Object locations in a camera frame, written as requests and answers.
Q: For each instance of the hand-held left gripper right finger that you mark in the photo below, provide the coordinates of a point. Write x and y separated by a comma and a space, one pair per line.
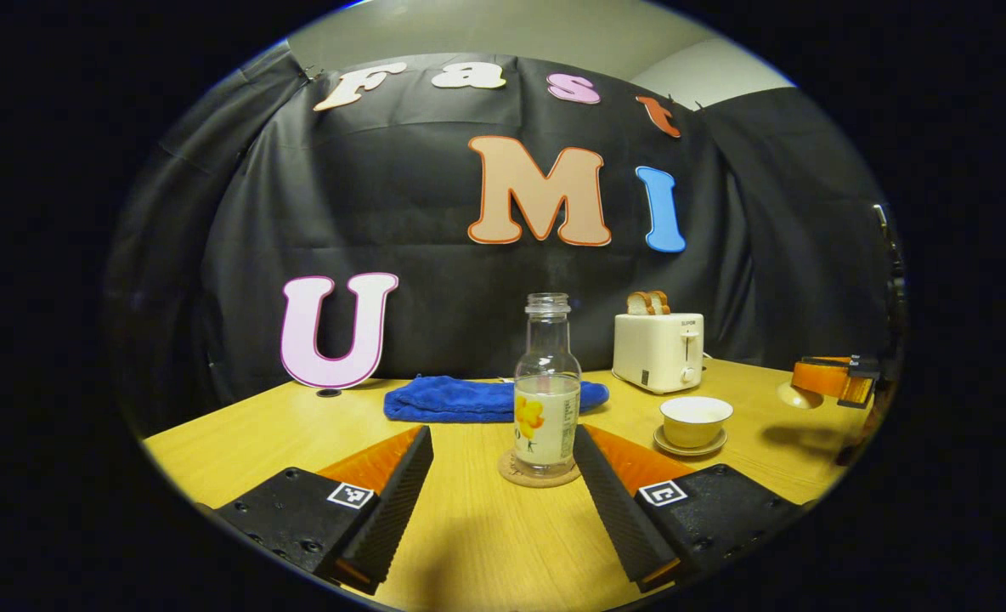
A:
618, 510

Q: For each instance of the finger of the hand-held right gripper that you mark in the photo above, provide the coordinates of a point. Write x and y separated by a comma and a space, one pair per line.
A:
822, 380

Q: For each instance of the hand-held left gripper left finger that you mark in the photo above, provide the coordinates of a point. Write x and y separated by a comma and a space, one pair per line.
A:
392, 510

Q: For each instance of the round cork coaster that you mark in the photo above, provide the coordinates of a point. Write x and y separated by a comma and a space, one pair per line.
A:
545, 480

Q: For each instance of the cream teacup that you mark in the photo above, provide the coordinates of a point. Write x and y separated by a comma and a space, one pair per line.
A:
694, 429

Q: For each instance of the clear water bottle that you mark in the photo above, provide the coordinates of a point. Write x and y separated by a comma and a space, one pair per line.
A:
546, 399

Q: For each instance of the cream saucer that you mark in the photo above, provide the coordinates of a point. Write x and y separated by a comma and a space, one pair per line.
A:
690, 451

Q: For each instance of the blue folded towel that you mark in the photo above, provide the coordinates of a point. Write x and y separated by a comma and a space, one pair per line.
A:
452, 399

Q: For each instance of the white toaster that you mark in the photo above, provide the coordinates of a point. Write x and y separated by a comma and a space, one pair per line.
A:
656, 353

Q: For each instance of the bread slice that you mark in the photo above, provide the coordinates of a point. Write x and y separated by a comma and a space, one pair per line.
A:
660, 302
637, 303

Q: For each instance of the black backdrop cloth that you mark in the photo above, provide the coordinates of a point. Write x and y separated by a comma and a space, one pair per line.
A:
435, 297

